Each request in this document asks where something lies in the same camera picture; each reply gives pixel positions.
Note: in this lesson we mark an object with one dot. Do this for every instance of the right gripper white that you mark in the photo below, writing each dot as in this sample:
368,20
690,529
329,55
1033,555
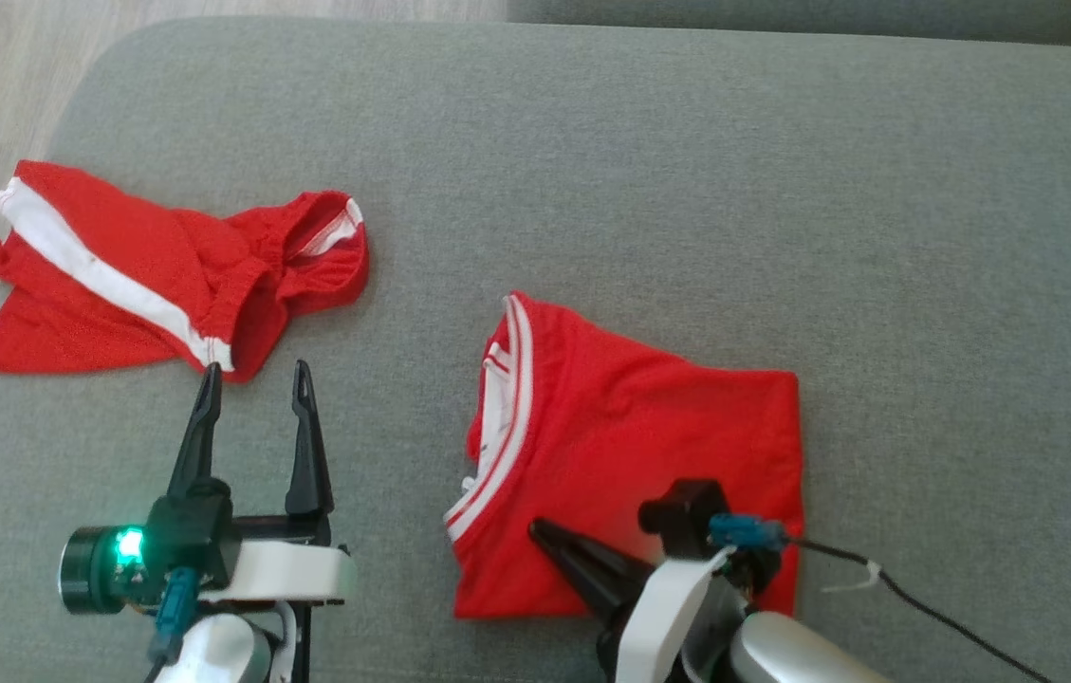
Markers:
663,617

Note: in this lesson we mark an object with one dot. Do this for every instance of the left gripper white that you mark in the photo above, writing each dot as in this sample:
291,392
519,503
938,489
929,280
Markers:
288,569

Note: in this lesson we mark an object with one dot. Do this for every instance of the red Bulls basketball jersey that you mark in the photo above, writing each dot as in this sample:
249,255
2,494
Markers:
649,427

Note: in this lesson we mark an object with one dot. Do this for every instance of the red shorts with white stripe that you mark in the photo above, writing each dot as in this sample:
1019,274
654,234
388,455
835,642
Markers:
99,237

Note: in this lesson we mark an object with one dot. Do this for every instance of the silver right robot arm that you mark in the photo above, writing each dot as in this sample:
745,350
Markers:
801,655

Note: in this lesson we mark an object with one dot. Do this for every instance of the grey sofa seat cushion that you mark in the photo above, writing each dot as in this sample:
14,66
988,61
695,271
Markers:
687,190

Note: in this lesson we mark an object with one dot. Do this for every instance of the grey sofa back cushion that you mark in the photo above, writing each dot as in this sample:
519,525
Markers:
782,14

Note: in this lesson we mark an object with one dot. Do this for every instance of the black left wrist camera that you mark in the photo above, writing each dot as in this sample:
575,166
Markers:
193,531

